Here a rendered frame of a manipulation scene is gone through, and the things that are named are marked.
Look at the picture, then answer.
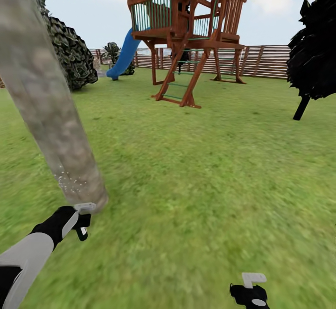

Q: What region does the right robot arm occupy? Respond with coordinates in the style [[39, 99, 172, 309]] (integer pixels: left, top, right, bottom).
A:
[[229, 272, 269, 309]]

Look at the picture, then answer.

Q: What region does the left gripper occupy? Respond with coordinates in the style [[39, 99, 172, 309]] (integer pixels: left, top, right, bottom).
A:
[[72, 214, 91, 230]]

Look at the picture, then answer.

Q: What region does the pesticide atomizer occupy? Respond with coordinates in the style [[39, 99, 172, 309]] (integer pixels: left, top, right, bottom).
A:
[[76, 227, 88, 241]]

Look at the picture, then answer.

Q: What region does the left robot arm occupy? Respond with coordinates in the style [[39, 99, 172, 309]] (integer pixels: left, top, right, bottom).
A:
[[0, 202, 96, 309]]

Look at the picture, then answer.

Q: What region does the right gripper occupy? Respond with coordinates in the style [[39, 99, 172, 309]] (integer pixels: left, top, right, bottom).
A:
[[229, 284, 267, 305]]

